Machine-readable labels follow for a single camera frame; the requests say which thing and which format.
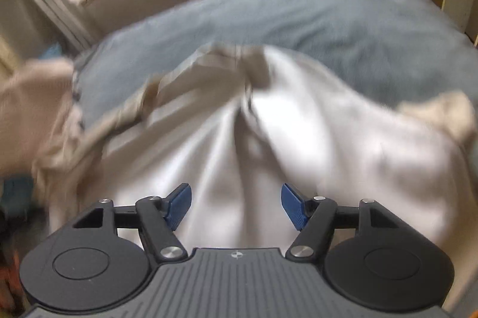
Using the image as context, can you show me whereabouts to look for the beige jacket with black trim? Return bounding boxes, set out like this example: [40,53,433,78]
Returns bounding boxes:
[36,46,477,248]

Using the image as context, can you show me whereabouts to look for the pink knitted sweater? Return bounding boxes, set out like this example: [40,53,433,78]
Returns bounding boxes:
[1,58,74,176]

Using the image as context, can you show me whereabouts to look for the grey-blue bed blanket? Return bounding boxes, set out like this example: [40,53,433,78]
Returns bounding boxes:
[75,0,477,126]

